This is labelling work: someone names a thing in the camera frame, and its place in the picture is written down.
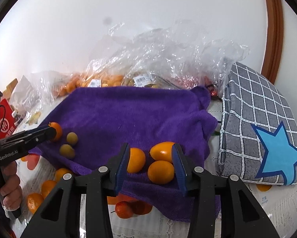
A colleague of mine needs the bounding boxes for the small red fruit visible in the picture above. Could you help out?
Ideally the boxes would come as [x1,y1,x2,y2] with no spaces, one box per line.
[115,201,133,219]

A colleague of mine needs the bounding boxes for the round orange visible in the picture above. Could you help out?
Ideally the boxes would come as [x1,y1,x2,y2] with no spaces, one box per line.
[127,148,146,174]
[27,193,44,214]

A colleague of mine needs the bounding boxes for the grey checked cushion blue star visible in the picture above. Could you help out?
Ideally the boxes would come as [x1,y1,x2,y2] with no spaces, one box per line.
[218,62,297,185]

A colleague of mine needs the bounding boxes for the large orange centre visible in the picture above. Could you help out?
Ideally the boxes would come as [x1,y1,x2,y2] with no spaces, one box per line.
[41,180,57,199]

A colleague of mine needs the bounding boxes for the clear plastic bags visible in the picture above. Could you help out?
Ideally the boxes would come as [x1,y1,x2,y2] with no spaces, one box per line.
[30,20,250,97]

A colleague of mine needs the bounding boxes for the white paper bag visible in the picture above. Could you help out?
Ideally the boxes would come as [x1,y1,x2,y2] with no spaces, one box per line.
[10,75,40,119]

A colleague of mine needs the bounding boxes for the round orange back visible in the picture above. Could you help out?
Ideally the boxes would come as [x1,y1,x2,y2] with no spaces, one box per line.
[27,193,44,214]

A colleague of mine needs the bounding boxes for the orange oval fruit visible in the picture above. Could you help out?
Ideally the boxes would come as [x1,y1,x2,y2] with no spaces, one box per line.
[148,161,174,185]

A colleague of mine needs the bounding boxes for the red box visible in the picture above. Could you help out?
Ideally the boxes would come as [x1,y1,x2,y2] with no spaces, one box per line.
[0,99,16,139]

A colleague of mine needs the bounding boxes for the brown wooden frame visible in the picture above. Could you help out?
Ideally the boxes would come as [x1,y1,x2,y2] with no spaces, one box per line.
[261,0,284,84]

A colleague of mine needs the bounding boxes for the purple towel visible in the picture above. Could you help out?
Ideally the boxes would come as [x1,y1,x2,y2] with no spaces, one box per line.
[29,86,221,223]

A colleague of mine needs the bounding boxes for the small green fruit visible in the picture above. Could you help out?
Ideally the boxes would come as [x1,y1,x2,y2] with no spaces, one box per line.
[59,144,75,159]
[66,132,78,146]

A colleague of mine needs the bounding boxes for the large yellow oval fruit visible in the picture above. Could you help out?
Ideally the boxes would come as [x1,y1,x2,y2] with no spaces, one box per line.
[149,141,175,163]

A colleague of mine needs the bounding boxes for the person's left hand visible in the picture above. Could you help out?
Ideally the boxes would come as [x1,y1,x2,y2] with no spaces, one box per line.
[0,161,22,211]

